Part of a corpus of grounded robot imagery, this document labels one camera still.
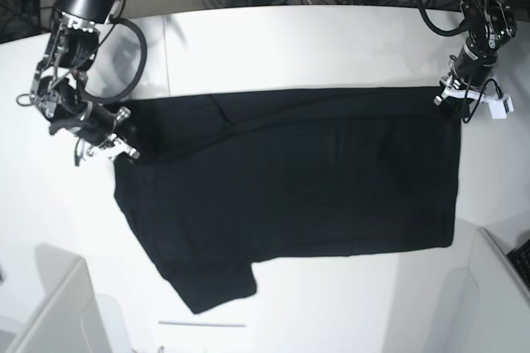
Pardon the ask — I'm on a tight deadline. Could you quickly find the black T-shirt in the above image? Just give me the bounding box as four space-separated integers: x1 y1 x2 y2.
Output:
114 87 461 314

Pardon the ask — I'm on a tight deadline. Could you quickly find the black keyboard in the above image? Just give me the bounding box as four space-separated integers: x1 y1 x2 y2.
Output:
508 240 530 287

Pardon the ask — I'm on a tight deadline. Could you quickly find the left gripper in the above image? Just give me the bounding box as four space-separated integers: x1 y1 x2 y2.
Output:
434 65 476 121

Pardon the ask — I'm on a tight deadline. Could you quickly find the white right partition panel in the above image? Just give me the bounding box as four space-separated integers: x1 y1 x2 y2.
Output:
430 226 530 353

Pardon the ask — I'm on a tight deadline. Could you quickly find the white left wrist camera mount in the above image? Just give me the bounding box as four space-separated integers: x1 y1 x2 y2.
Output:
463 77 514 123

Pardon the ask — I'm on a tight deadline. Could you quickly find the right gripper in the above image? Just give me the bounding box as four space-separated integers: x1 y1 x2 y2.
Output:
49 104 140 165

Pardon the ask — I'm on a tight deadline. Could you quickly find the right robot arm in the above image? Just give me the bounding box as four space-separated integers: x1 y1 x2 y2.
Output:
27 0 148 162

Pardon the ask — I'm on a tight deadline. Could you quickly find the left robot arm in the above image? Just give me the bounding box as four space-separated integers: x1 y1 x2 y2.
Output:
416 0 518 123

